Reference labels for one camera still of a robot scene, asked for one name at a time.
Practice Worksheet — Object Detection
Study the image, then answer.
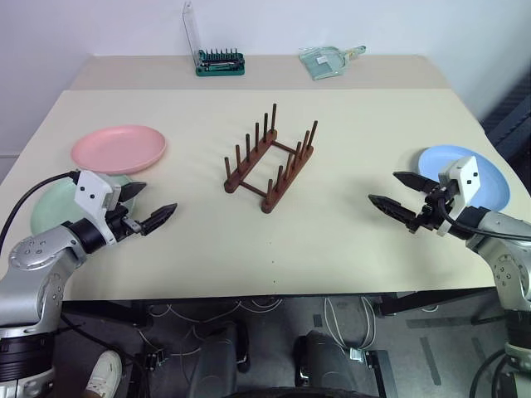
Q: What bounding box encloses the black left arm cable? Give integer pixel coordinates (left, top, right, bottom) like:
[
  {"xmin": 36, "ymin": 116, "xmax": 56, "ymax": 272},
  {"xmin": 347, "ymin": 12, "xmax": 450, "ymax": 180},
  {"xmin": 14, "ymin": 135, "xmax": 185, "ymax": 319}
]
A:
[{"xmin": 0, "ymin": 169, "xmax": 82, "ymax": 252}]

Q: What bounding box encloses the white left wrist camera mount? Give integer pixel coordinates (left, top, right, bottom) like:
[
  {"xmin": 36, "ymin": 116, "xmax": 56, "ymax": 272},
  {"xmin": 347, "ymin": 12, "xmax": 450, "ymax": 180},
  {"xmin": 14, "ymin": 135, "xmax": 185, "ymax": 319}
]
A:
[{"xmin": 74, "ymin": 168, "xmax": 124, "ymax": 245}]

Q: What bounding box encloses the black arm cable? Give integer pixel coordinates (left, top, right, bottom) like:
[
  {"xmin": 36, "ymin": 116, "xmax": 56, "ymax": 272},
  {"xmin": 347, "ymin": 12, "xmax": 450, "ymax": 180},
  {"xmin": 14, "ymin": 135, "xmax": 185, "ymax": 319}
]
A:
[
  {"xmin": 439, "ymin": 201, "xmax": 531, "ymax": 241},
  {"xmin": 0, "ymin": 169, "xmax": 82, "ymax": 252}
]

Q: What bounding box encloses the white shoe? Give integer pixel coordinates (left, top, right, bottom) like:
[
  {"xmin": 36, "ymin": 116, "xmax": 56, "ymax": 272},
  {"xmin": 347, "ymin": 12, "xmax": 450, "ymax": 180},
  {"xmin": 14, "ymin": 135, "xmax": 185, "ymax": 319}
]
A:
[{"xmin": 85, "ymin": 349, "xmax": 124, "ymax": 398}]

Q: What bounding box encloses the blue plate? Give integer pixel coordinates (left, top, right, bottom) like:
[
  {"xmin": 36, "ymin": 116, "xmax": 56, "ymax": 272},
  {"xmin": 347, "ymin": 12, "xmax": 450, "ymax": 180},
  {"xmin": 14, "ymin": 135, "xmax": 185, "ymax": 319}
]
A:
[{"xmin": 417, "ymin": 143, "xmax": 510, "ymax": 212}]

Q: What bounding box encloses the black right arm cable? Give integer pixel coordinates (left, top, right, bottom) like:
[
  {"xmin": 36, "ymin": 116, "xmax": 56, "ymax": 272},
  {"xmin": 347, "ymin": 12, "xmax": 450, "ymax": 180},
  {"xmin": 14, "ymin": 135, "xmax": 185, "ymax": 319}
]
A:
[{"xmin": 439, "ymin": 201, "xmax": 531, "ymax": 241}]

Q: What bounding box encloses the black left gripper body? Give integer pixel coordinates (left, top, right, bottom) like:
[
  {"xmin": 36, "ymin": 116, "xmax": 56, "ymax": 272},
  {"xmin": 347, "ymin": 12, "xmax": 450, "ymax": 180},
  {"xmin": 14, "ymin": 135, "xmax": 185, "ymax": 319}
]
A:
[{"xmin": 105, "ymin": 201, "xmax": 144, "ymax": 242}]

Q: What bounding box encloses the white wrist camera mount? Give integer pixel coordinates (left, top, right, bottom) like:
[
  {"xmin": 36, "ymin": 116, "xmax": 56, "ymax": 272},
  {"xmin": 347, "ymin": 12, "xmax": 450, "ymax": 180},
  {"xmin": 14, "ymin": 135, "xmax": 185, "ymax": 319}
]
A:
[
  {"xmin": 74, "ymin": 168, "xmax": 124, "ymax": 245},
  {"xmin": 437, "ymin": 155, "xmax": 482, "ymax": 237}
]

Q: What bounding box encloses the pink plate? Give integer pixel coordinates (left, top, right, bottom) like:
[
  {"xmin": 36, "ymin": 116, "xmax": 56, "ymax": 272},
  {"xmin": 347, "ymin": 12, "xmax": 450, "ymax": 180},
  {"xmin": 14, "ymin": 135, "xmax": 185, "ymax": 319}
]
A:
[{"xmin": 70, "ymin": 124, "xmax": 168, "ymax": 175}]

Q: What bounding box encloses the dark rounded shape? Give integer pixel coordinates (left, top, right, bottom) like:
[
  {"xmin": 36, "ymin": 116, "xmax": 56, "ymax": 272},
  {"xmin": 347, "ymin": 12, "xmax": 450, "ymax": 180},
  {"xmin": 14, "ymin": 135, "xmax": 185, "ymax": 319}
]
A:
[
  {"xmin": 194, "ymin": 321, "xmax": 251, "ymax": 398},
  {"xmin": 293, "ymin": 329, "xmax": 374, "ymax": 398}
]

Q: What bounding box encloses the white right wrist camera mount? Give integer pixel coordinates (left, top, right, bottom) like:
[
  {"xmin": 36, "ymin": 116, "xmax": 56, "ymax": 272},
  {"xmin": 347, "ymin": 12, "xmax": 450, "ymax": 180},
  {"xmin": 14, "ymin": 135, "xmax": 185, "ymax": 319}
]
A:
[{"xmin": 437, "ymin": 155, "xmax": 482, "ymax": 237}]

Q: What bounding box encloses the green screwdriver bit set case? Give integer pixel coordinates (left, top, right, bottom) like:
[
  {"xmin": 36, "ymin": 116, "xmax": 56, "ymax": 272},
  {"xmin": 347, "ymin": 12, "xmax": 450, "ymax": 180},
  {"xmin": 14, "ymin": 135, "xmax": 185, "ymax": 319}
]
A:
[{"xmin": 181, "ymin": 0, "xmax": 246, "ymax": 78}]

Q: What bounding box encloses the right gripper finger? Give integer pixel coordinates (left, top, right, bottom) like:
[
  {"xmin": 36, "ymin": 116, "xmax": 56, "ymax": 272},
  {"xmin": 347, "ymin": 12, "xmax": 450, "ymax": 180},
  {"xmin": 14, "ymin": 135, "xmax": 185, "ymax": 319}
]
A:
[
  {"xmin": 392, "ymin": 171, "xmax": 441, "ymax": 194},
  {"xmin": 368, "ymin": 194, "xmax": 418, "ymax": 227}
]

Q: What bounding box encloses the white floor cable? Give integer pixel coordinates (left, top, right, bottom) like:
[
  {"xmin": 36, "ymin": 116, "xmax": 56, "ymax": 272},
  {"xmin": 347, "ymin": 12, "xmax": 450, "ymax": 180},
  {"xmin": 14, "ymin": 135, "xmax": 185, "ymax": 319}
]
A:
[{"xmin": 323, "ymin": 296, "xmax": 374, "ymax": 349}]

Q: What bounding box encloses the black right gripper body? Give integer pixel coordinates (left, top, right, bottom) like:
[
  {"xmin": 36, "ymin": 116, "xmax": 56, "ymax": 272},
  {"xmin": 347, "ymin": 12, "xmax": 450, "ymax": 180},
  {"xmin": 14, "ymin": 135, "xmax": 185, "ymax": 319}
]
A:
[{"xmin": 407, "ymin": 183, "xmax": 456, "ymax": 235}]

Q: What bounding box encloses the wooden dish rack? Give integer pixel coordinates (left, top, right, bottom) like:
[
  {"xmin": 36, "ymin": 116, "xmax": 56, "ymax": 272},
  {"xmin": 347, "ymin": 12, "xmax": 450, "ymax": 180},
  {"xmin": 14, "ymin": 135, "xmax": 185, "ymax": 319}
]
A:
[{"xmin": 222, "ymin": 102, "xmax": 319, "ymax": 215}]

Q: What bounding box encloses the clear green plastic dustpan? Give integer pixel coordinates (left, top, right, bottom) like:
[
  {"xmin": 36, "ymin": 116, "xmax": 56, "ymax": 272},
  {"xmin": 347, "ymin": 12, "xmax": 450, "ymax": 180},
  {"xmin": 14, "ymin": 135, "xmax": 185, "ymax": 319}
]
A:
[{"xmin": 298, "ymin": 44, "xmax": 368, "ymax": 80}]

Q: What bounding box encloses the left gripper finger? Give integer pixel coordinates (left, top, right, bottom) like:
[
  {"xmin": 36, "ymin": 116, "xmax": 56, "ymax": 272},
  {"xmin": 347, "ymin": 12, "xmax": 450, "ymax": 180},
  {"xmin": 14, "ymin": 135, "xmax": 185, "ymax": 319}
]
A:
[
  {"xmin": 140, "ymin": 202, "xmax": 179, "ymax": 236},
  {"xmin": 119, "ymin": 181, "xmax": 149, "ymax": 204}
]

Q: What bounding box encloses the green plate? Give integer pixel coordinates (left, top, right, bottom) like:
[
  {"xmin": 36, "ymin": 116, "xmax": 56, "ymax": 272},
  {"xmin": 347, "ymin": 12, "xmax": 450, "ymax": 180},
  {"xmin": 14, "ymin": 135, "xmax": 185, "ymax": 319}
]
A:
[{"xmin": 30, "ymin": 173, "xmax": 140, "ymax": 237}]

